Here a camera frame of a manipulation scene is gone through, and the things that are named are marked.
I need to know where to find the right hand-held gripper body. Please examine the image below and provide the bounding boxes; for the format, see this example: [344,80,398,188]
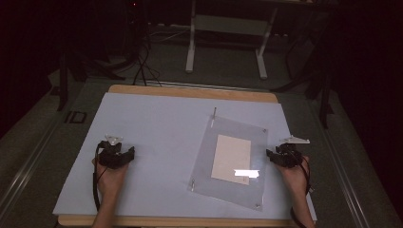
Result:
[272,135,311,169]

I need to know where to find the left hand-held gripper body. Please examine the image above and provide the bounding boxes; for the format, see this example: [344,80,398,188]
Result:
[96,134,130,169]

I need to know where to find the photo print card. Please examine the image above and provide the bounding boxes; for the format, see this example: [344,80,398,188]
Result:
[210,134,253,186]

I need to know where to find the clear acrylic frame panel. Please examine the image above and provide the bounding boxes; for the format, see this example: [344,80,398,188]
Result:
[187,114,270,212]

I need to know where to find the person's right hand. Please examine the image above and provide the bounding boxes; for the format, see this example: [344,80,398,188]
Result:
[275,155,312,195]

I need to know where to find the white table sheet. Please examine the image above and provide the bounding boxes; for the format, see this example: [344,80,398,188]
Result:
[52,91,318,221]

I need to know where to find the black metal stand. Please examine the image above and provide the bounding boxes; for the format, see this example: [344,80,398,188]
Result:
[56,47,127,112]
[270,6,336,130]

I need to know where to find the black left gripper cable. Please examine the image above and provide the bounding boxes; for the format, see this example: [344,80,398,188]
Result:
[92,141,106,213]

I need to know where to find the black rectangular floor bracket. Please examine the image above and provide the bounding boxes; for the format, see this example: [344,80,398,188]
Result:
[64,110,87,124]

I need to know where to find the aluminium floor rail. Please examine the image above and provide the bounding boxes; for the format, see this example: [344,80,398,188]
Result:
[312,101,372,228]
[0,120,63,217]

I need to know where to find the white metal desk frame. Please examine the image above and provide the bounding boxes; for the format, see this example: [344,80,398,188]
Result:
[184,0,280,81]

